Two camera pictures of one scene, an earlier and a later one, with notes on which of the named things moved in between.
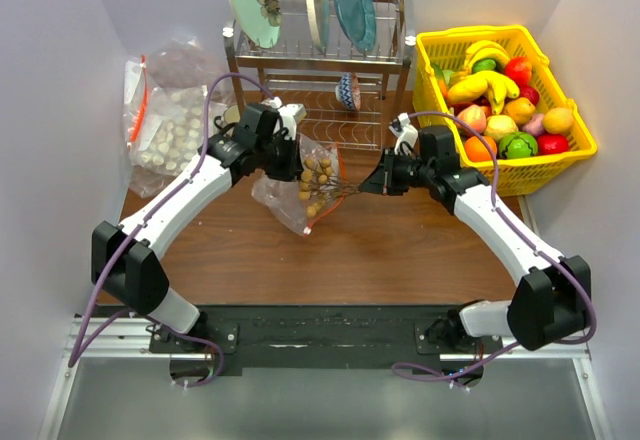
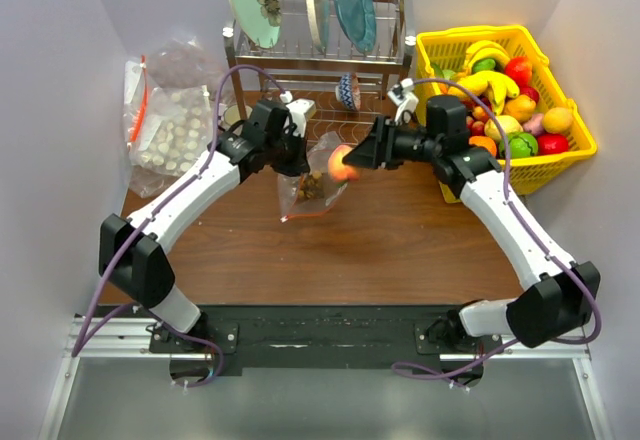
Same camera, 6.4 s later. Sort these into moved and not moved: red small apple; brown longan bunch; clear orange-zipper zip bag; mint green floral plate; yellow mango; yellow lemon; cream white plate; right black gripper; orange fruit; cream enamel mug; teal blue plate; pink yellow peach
Moved: clear orange-zipper zip bag; brown longan bunch; right black gripper; pink yellow peach
Not moved: teal blue plate; yellow mango; red small apple; orange fruit; mint green floral plate; cream enamel mug; yellow lemon; cream white plate
